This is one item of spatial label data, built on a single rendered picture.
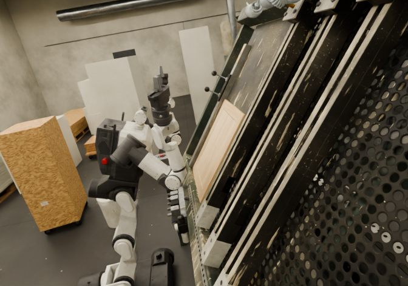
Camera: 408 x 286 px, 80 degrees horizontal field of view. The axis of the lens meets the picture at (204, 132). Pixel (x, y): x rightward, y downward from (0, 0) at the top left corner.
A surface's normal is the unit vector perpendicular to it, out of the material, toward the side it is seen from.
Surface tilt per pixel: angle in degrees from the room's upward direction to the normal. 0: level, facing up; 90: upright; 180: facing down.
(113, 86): 90
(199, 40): 90
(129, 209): 90
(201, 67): 90
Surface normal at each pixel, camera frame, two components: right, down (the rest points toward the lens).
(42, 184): 0.26, 0.29
